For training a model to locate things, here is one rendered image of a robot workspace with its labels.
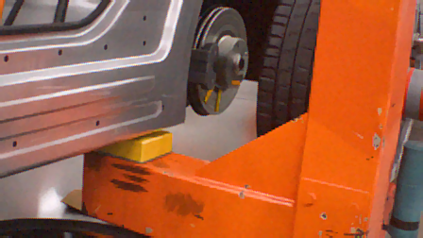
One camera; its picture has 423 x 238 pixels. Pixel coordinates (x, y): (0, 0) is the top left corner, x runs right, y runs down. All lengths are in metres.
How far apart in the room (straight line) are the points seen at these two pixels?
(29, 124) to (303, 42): 0.75
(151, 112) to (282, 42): 0.38
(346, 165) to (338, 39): 0.24
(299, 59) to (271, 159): 0.35
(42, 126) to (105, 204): 0.43
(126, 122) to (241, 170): 0.26
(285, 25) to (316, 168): 0.48
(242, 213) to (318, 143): 0.23
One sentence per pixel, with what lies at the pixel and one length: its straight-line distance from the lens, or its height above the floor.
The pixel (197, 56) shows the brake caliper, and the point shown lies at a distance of 1.86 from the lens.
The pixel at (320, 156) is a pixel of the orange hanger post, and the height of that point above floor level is 0.79.
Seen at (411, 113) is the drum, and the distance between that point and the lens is 1.86.
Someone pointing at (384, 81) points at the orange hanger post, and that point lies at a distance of 1.25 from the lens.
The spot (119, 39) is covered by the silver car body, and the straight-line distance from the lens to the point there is 1.39.
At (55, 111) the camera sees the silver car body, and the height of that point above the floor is 0.84.
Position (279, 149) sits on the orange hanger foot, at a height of 0.78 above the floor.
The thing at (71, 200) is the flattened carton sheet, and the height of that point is 0.03.
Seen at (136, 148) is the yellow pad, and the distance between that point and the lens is 1.51.
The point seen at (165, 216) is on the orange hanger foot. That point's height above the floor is 0.58.
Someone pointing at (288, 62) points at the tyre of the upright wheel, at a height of 0.91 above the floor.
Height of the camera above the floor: 1.11
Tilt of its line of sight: 12 degrees down
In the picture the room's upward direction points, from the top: 6 degrees clockwise
